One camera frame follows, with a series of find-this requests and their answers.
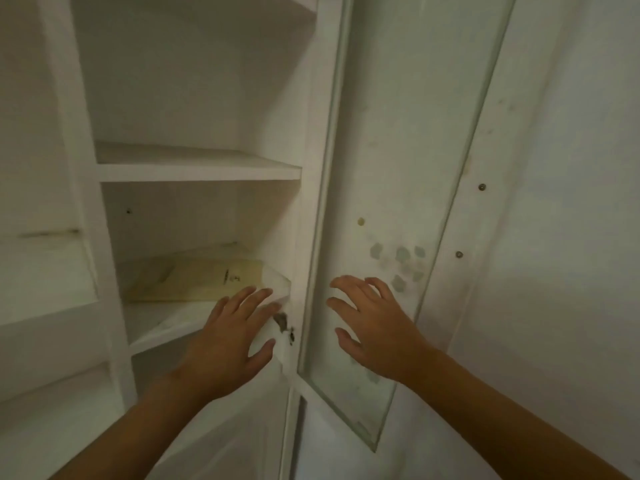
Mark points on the person's left thumb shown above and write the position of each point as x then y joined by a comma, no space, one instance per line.
262,357

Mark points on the person's right hand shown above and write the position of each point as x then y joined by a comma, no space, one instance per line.
387,339

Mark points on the white cabinet shelf board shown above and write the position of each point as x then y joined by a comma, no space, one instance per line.
195,164

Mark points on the person's right thumb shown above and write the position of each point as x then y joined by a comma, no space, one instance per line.
349,347

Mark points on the person's left forearm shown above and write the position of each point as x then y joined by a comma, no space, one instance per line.
145,429

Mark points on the person's right middle finger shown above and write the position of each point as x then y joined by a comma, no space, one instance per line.
352,288

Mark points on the white framed glass cabinet door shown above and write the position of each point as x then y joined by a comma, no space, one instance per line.
400,144

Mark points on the person's right forearm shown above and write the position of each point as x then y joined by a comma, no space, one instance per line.
505,419

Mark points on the white wooden cabinet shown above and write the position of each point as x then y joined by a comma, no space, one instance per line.
190,94

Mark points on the person's left hand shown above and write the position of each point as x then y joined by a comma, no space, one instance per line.
220,349

